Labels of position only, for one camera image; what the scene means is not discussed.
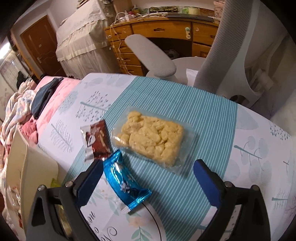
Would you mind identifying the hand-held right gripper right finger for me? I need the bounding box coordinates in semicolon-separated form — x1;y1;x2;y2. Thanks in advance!
193;159;271;241

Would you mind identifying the cream storage box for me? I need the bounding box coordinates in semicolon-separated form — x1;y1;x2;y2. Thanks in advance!
5;131;70;241

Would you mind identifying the brown wooden door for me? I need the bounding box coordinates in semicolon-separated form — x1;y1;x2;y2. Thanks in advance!
20;15;67;78

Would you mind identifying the pink blanket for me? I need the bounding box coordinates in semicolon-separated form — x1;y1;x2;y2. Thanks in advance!
21;76;81;144

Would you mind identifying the white office chair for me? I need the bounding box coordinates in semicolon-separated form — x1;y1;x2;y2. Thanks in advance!
125;0;273;107

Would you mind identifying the clear yellow rice cake packet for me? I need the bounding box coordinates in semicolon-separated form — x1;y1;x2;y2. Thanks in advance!
112;107;199;175

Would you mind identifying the brown chocolate snack packet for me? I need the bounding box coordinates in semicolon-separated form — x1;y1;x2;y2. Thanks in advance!
80;120;112;162

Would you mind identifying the crumpled floral blanket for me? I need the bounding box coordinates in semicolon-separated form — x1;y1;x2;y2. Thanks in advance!
0;77;38;149

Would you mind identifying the white cable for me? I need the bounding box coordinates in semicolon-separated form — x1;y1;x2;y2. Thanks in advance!
109;13;130;75

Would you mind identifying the blue foil snack packet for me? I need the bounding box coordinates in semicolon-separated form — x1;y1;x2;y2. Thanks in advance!
103;149;152;215

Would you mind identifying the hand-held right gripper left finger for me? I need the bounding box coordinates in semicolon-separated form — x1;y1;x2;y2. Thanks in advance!
25;159;104;241

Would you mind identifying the green box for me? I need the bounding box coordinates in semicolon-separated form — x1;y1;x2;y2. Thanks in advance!
149;6;179;13

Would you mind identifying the dark blue cloth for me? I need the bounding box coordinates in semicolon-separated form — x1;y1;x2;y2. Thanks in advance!
31;77;64;120

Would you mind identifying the lace-covered cabinet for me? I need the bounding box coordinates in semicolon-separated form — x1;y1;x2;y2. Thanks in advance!
55;0;121;78

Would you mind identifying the wooden desk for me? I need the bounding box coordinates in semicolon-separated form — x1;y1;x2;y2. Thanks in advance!
103;17;219;77

